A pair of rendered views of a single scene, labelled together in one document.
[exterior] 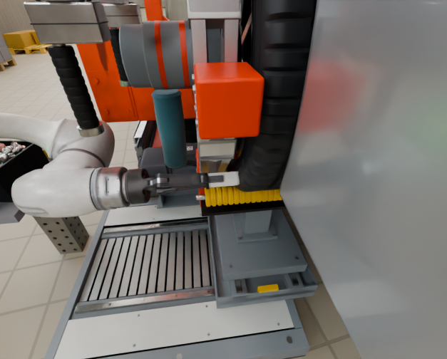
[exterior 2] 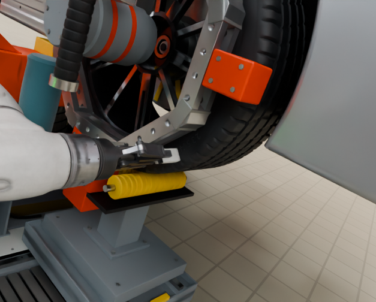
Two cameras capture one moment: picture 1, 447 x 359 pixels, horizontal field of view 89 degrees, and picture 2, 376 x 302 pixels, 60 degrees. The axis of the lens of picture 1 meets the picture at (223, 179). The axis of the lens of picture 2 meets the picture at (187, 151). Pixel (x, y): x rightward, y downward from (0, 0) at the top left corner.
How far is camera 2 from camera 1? 0.49 m
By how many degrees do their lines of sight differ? 46
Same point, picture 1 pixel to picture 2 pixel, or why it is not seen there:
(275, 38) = (266, 49)
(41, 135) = not seen: outside the picture
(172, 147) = not seen: hidden behind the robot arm
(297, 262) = (178, 263)
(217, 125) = (249, 93)
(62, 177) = (36, 136)
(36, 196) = (8, 159)
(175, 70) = (121, 42)
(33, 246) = not seen: outside the picture
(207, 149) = (193, 117)
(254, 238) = (128, 250)
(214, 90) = (258, 70)
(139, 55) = (95, 17)
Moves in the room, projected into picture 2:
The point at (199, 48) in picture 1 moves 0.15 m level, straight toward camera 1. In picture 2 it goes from (219, 39) to (292, 62)
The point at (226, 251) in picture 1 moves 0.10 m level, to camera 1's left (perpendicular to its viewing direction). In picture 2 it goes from (103, 272) to (69, 280)
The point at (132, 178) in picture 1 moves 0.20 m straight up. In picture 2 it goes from (107, 145) to (140, 29)
